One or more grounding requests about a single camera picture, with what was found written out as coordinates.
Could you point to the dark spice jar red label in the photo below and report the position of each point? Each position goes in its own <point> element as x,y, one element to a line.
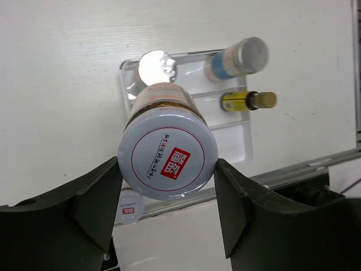
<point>167,150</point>

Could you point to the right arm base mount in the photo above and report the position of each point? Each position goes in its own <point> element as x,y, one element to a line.
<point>313,191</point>

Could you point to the blue label bead jar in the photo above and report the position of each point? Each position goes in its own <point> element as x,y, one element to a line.
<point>246,57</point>
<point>155,67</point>

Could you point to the tan spice jar red label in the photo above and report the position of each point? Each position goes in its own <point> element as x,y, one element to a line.
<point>130,207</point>

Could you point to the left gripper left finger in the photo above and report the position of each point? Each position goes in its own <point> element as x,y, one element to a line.
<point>67,228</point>

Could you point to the white tiered organizer tray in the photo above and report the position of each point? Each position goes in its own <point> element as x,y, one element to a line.
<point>231,130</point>

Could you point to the yellow label bottle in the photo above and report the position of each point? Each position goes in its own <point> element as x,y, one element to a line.
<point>248,101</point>

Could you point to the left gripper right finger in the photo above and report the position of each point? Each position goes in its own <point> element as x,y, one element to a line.
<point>263,230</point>

